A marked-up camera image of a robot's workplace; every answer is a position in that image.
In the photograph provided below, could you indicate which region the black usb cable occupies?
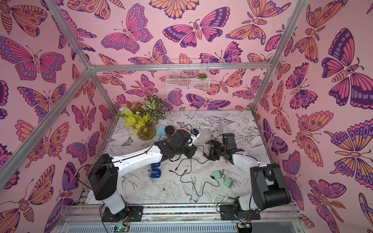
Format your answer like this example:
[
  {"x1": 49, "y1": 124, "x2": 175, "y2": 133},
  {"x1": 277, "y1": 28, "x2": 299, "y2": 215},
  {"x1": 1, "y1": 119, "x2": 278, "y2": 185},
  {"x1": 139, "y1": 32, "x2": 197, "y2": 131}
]
[
  {"x1": 173, "y1": 142, "x2": 216, "y2": 172},
  {"x1": 168, "y1": 165, "x2": 220, "y2": 198}
]

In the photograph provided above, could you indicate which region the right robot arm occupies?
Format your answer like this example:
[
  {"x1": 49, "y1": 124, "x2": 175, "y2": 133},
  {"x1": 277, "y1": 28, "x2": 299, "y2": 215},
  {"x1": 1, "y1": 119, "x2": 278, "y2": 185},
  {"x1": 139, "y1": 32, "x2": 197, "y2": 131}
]
[{"x1": 206, "y1": 133, "x2": 291, "y2": 214}]

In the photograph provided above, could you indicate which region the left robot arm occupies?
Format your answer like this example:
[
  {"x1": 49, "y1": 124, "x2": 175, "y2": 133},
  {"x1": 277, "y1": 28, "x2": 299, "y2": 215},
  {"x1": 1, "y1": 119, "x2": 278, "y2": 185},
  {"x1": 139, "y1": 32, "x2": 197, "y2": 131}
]
[{"x1": 87, "y1": 129, "x2": 200, "y2": 215}]

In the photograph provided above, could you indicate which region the green charger adapter left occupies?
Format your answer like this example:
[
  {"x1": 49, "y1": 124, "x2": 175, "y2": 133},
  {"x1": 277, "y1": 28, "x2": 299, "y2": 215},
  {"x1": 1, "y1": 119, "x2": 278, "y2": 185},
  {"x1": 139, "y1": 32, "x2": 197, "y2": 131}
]
[{"x1": 213, "y1": 170, "x2": 222, "y2": 180}]

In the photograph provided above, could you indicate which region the green charger adapter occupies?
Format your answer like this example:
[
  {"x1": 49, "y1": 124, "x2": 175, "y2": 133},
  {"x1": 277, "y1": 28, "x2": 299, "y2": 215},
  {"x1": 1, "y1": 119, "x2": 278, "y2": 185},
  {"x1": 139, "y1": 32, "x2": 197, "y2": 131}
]
[
  {"x1": 213, "y1": 170, "x2": 222, "y2": 180},
  {"x1": 223, "y1": 178, "x2": 234, "y2": 189}
]

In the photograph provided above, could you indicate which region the green charger adapter right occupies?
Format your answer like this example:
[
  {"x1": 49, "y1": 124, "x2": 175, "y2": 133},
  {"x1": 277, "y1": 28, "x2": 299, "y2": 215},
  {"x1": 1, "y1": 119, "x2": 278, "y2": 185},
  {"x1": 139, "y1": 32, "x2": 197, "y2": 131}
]
[{"x1": 223, "y1": 178, "x2": 234, "y2": 189}]

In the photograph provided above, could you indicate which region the blue clip bottom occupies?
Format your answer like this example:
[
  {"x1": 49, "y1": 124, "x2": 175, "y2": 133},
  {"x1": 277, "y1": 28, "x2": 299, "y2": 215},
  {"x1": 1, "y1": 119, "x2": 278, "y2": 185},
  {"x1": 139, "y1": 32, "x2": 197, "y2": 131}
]
[{"x1": 149, "y1": 168, "x2": 162, "y2": 179}]

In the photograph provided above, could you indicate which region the potted green plant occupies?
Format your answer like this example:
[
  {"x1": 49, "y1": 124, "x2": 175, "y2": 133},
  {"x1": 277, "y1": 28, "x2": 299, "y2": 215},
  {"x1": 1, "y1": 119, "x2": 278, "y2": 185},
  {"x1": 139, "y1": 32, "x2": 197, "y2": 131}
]
[{"x1": 117, "y1": 95, "x2": 167, "y2": 141}]

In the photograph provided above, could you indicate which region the small succulent in basket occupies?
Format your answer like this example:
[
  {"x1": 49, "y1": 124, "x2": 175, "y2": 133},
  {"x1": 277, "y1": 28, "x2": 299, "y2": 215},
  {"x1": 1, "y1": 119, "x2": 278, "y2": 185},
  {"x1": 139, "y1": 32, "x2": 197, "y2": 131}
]
[{"x1": 198, "y1": 73, "x2": 207, "y2": 79}]

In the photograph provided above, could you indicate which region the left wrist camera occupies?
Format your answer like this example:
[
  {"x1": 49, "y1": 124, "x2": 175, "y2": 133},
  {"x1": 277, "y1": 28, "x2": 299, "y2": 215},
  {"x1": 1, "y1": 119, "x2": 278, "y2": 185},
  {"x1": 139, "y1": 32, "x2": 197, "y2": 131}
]
[{"x1": 190, "y1": 128, "x2": 200, "y2": 145}]

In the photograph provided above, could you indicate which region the white coiled cable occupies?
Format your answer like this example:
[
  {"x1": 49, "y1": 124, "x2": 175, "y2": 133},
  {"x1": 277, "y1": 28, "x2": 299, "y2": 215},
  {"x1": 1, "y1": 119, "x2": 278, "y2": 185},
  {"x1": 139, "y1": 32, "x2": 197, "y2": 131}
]
[{"x1": 190, "y1": 116, "x2": 234, "y2": 137}]

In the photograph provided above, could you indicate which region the white wire basket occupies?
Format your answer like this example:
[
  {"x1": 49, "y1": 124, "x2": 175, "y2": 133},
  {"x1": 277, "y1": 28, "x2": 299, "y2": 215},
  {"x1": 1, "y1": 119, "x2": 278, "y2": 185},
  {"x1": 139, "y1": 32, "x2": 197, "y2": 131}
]
[{"x1": 164, "y1": 58, "x2": 211, "y2": 91}]

